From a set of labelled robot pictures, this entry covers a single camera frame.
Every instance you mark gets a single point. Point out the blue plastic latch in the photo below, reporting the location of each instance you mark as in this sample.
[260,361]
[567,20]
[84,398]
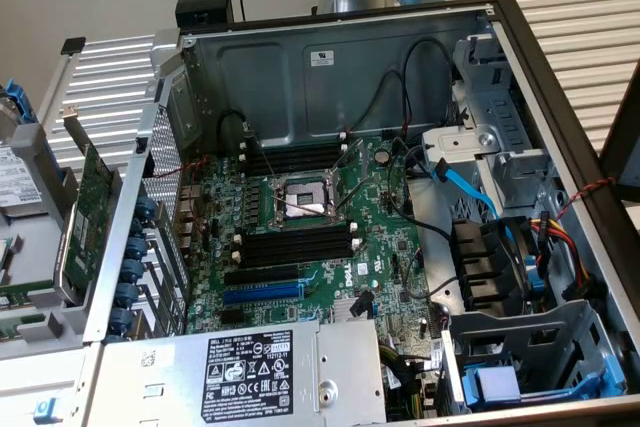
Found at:
[47,409]

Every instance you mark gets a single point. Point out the black fan shroud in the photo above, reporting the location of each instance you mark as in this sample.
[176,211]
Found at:
[480,257]

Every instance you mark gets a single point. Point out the black long expansion slot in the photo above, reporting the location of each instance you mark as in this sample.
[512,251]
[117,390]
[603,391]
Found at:
[260,275]

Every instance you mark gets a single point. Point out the open metal socket cover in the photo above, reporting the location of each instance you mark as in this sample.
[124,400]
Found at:
[350,152]

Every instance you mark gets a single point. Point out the blue expansion slot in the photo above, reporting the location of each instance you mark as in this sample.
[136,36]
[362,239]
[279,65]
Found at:
[260,293]

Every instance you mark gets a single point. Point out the open metal PC case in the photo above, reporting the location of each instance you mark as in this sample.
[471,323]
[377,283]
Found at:
[380,57]

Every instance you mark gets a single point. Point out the silver metal drive cage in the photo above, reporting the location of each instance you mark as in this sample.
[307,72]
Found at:
[510,112]

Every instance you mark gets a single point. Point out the green graphics card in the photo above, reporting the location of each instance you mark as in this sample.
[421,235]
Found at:
[90,217]

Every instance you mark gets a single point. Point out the black box behind case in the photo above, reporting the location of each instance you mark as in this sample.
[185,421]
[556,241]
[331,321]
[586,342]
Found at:
[205,4]

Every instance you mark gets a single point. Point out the grey metal side panel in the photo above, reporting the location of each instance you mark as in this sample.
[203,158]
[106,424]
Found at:
[30,382]

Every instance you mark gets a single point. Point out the thin metal locking lever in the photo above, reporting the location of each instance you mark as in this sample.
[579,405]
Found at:
[360,190]
[263,157]

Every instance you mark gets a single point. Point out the metal CPU socket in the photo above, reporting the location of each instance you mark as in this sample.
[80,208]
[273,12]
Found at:
[305,197]

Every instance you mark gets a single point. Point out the metal rear port block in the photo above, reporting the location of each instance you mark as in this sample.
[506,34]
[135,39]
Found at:
[192,197]

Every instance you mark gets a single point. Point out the blue card retention clip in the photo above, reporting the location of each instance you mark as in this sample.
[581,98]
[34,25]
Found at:
[132,271]
[146,208]
[138,228]
[121,321]
[136,248]
[127,294]

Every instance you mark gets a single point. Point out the silver finned heat sink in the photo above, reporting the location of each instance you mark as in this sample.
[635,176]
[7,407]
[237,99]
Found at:
[342,309]

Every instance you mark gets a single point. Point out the silver power supply unit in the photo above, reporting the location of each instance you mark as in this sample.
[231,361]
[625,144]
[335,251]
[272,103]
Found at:
[165,372]

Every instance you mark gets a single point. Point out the blue disk bracket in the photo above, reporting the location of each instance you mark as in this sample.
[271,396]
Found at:
[20,97]

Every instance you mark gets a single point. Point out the green Dell motherboard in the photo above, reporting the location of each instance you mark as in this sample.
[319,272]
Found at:
[390,227]

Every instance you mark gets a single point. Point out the dark brown panel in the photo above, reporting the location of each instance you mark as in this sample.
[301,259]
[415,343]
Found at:
[625,147]

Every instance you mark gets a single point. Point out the black table corner clip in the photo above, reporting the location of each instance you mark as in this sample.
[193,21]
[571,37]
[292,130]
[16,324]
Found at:
[73,45]

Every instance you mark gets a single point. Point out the hard disk white label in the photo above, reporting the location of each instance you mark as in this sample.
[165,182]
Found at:
[17,182]

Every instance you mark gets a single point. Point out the short black expansion slot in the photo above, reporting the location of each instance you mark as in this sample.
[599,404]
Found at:
[232,316]

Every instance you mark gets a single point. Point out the round coin cell battery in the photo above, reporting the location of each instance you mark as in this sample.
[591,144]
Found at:
[383,156]

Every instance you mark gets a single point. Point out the blue plastic disk caddy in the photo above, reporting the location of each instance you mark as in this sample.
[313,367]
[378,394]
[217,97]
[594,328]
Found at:
[495,382]

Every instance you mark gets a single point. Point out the grey metal disk bay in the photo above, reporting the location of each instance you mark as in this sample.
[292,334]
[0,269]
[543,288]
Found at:
[550,347]

